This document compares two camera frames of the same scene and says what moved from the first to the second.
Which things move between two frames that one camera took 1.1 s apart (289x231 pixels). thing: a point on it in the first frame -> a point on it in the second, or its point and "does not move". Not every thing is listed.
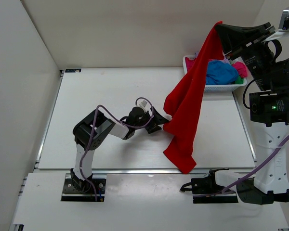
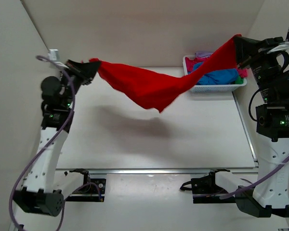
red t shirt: [180, 102] -> [152, 91]
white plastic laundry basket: [216, 87] does not move
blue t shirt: [220, 73] does not move
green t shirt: [239, 81] does not move
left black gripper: [158, 120] -> [89, 69]
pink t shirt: [240, 67] does not move
